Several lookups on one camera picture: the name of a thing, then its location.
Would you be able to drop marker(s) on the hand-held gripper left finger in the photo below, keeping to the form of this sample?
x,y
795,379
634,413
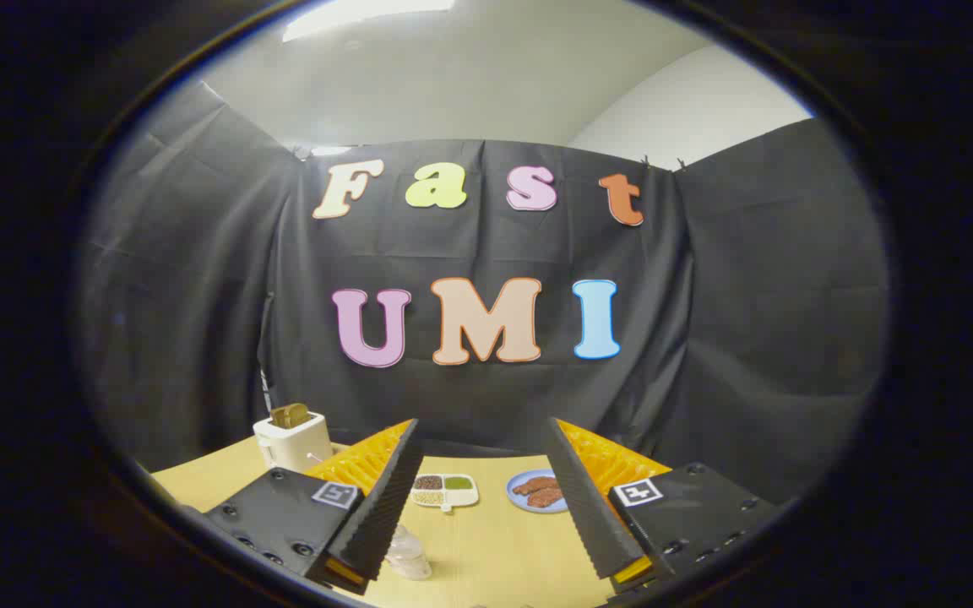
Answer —
x,y
385,515

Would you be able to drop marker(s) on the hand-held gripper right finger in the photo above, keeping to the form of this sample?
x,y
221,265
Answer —
x,y
588,515

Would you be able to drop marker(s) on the clear plastic juice bottle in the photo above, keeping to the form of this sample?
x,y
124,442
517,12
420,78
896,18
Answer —
x,y
410,557

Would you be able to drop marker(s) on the brown meat piece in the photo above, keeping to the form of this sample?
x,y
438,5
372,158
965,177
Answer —
x,y
535,485
546,498

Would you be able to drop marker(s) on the white divided dish of grains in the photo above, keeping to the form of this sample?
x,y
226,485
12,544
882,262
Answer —
x,y
444,491

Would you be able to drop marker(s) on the small blue plate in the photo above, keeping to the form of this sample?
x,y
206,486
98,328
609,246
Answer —
x,y
517,500

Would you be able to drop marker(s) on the light wooden table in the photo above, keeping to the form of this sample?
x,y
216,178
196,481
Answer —
x,y
495,549

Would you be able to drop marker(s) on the white toaster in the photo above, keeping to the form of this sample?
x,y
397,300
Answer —
x,y
288,443

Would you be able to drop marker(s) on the brown toast slices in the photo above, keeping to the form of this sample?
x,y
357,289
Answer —
x,y
290,415

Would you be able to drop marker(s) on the black backdrop cloth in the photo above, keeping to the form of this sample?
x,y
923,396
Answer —
x,y
486,397

